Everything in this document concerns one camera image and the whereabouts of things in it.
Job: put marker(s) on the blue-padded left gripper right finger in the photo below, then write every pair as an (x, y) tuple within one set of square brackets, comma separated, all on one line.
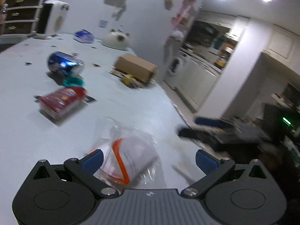
[(216, 171)]

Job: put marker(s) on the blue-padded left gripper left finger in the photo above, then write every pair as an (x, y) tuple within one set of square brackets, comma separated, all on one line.
[(82, 172)]

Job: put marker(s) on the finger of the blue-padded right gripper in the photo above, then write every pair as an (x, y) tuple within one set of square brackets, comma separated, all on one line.
[(203, 136), (211, 122)]

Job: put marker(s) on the clear plastic bag orange stripe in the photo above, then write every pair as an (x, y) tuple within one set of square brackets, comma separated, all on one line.
[(130, 155)]

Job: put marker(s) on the teal plastic lid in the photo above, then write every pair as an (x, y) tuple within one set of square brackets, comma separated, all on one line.
[(72, 81)]

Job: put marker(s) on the white kitchen cabinets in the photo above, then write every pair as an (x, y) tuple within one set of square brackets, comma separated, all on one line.
[(197, 80)]

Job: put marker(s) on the red snack packet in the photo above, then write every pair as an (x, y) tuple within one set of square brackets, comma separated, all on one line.
[(59, 104)]

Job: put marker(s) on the white washing machine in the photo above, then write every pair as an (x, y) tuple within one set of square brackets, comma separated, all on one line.
[(176, 69)]

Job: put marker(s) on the brown cardboard box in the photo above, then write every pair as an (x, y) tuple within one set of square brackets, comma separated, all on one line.
[(135, 70)]

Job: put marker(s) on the crushed blue soda can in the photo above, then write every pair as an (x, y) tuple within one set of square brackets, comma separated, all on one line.
[(65, 64)]

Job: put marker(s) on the blue white snack wrapper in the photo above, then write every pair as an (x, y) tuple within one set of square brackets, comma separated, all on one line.
[(83, 36)]

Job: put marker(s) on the white cat figurine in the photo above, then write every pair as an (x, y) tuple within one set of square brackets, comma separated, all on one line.
[(116, 39)]

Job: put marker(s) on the white space heater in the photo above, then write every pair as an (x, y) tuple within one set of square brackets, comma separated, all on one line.
[(51, 19)]

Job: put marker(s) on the white drawer organizer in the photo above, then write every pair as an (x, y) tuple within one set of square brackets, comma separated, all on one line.
[(21, 17)]

